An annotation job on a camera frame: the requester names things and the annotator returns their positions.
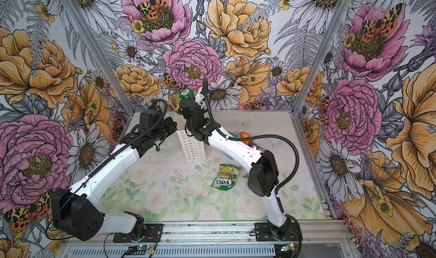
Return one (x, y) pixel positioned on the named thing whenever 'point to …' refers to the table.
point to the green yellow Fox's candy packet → (226, 179)
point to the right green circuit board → (286, 248)
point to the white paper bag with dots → (193, 148)
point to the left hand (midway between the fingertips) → (177, 128)
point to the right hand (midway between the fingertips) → (186, 103)
